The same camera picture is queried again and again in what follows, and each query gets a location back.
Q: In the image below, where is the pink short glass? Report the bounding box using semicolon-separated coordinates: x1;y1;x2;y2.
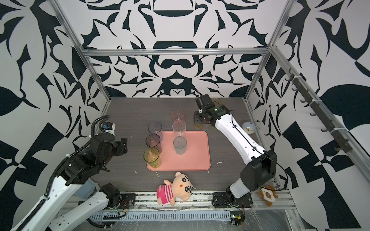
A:
172;110;185;122

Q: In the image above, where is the clear tall glass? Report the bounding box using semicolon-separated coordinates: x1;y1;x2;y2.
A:
172;120;187;137

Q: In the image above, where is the teal frosted cup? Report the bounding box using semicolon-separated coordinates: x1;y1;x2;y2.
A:
173;136;188;155

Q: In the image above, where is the pink plastic tray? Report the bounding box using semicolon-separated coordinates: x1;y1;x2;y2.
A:
147;131;211;172

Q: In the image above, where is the tall light green glass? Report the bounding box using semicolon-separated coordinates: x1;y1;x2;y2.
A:
143;147;161;168

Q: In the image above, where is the dark smoky glass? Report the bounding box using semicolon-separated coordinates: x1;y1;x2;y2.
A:
145;134;162;153

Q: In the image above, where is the blue-grey tall glass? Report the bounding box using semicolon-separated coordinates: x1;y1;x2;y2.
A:
148;122;163;141

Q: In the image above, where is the tall yellow glass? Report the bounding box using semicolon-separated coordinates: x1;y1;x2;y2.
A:
211;98;222;106

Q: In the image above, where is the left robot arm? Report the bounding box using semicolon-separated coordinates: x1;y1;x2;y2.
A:
13;133;128;231

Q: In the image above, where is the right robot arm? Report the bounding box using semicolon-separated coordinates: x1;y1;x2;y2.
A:
195;94;277;203

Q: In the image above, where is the short amber glass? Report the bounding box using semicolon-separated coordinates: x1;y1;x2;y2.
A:
194;124;203;129

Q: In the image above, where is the plush doll pink shirt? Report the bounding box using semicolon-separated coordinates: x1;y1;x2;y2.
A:
156;172;195;207

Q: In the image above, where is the small brown plush toy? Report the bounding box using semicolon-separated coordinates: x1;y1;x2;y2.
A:
259;185;278;207

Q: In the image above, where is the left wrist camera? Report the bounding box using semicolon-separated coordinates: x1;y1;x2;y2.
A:
99;122;116;135

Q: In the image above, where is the black corrugated cable conduit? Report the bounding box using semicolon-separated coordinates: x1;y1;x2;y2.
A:
17;115;128;229

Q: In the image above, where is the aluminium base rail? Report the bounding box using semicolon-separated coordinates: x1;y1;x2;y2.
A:
47;189;298;216

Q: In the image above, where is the wall hook rack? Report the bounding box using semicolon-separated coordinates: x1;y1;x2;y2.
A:
286;68;353;153

